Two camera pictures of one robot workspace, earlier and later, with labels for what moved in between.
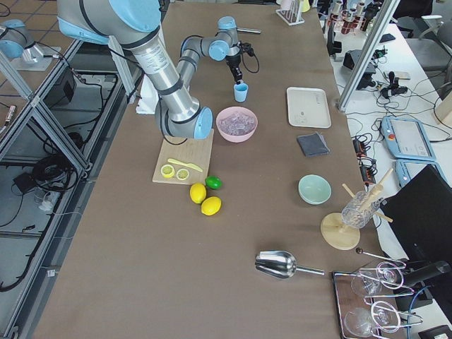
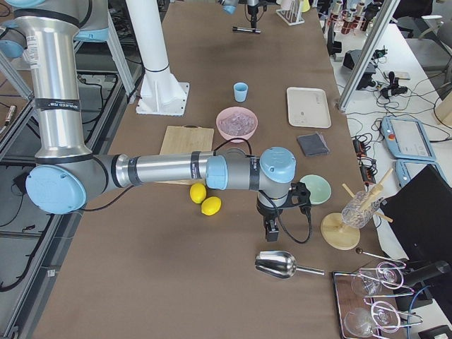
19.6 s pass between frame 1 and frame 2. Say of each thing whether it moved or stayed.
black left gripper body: moved
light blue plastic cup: stayed
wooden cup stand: stayed
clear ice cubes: stayed
